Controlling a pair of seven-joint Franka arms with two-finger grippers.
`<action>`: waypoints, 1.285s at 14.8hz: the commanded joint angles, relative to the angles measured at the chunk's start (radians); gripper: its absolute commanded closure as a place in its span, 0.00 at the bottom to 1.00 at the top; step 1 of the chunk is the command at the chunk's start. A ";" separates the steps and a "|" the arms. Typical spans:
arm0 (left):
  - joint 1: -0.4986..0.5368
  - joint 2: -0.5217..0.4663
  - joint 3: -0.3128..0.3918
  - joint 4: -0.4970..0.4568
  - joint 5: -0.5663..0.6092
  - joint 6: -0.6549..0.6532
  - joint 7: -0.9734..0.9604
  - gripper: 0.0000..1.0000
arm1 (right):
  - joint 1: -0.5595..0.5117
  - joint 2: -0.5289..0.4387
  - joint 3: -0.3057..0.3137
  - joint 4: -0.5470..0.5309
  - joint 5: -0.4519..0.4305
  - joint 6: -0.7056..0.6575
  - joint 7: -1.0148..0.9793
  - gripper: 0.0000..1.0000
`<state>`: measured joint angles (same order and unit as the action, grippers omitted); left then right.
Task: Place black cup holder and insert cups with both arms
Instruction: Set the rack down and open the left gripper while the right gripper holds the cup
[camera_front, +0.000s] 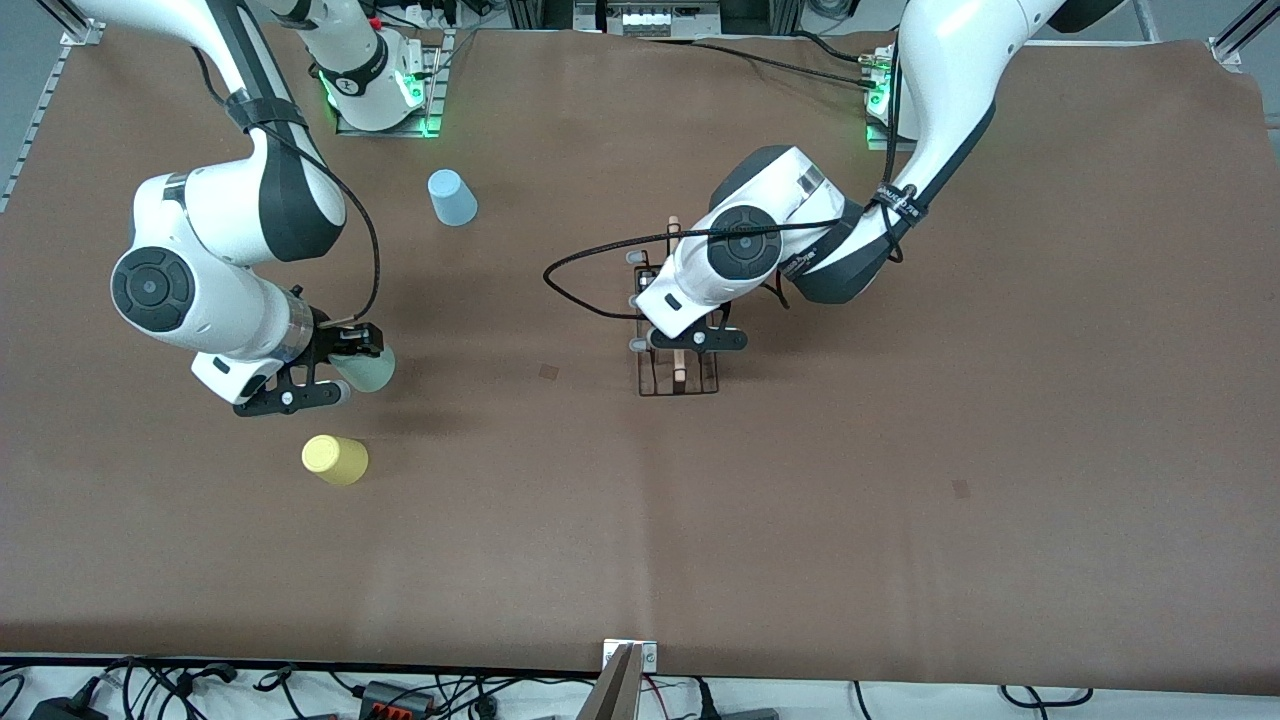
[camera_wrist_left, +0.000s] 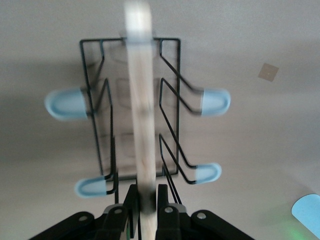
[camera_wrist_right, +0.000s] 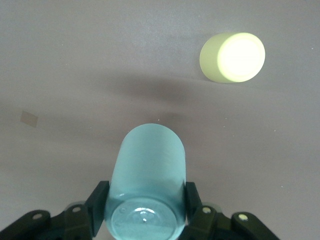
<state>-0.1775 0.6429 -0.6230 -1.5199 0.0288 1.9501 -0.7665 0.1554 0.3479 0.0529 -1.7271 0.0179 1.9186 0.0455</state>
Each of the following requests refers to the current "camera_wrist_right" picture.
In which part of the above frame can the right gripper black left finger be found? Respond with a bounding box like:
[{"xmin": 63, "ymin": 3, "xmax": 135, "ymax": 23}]
[{"xmin": 0, "ymin": 181, "xmax": 111, "ymax": 240}]

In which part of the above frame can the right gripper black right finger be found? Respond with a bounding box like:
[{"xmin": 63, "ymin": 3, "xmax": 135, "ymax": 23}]
[{"xmin": 179, "ymin": 181, "xmax": 278, "ymax": 240}]

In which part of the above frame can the teal green plastic cup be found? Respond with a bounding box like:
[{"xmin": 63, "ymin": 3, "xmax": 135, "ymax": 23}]
[{"xmin": 104, "ymin": 122, "xmax": 187, "ymax": 240}]

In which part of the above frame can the yellow plastic cup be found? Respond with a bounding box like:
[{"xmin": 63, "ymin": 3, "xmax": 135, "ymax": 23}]
[{"xmin": 199, "ymin": 32, "xmax": 266, "ymax": 84}]

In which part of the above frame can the small square tape patch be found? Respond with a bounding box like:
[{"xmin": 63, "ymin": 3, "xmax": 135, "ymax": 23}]
[{"xmin": 19, "ymin": 110, "xmax": 39, "ymax": 127}]

